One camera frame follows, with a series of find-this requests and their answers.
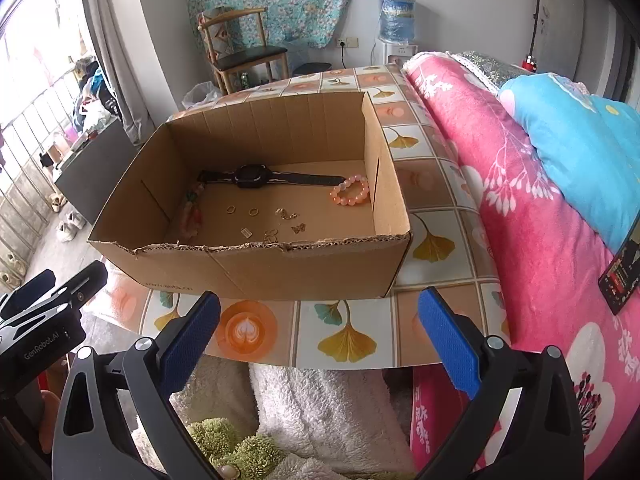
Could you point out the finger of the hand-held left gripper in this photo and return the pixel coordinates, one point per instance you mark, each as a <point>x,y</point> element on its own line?
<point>75,287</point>
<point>30,287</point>

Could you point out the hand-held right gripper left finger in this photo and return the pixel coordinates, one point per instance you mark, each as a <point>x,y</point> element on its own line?
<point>190,340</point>

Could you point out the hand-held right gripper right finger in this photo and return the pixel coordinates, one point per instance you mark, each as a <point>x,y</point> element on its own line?
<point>450,345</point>

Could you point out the brown cardboard box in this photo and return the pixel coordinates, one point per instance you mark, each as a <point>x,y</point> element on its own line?
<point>310,272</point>

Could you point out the gold butterfly pendant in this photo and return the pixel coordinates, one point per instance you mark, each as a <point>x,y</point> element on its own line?
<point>298,228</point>

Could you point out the white shoe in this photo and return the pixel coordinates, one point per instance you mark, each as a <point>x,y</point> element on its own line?
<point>76,219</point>
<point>65,231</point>

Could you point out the beige shoes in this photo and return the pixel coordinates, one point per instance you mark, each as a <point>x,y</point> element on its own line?
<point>58,203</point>

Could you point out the green fluffy cloth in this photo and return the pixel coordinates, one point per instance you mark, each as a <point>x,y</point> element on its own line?
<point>215,435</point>

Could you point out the patterned tablecloth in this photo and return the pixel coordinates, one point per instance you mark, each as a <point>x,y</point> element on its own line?
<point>345,340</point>

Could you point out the dark cabinet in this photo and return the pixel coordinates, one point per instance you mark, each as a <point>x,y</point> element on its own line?
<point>100,175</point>

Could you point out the window railing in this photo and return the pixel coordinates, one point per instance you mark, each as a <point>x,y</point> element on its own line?
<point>25,170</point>

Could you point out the white fluffy blanket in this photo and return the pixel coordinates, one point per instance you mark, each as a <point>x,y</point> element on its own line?
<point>325,410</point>

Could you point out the pink floral blanket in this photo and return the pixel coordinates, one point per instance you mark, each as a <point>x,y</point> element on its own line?
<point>500,185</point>

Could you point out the black wrist watch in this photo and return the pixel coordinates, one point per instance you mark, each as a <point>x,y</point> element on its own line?
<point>250,176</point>

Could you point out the black smartphone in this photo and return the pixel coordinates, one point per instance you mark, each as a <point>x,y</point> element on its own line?
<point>620,275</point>

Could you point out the pile of clothes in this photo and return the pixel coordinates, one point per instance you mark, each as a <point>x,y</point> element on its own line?
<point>95,90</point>

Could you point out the white plastic bag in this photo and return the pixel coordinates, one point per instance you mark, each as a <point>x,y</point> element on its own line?
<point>200,95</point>

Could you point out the light blue blanket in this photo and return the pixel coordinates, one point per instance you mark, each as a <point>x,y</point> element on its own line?
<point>585,145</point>

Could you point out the grey curtain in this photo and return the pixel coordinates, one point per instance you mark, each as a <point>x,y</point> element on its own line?
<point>125,35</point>

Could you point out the grey patterned blanket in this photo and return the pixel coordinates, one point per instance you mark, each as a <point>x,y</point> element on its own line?
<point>480,62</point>

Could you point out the wooden chair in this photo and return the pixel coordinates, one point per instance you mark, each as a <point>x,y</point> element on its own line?
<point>247,57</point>

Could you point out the red plastic object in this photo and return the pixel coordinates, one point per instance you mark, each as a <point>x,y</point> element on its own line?
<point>529,64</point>

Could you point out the white water dispenser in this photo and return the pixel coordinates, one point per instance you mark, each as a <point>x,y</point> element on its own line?
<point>397,52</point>

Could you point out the black basin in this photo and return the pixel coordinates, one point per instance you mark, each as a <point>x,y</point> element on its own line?
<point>311,68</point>

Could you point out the blue water bottle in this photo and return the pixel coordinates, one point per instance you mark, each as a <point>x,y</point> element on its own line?
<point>397,15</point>

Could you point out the wall socket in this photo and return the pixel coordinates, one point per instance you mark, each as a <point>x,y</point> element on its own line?
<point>347,43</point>

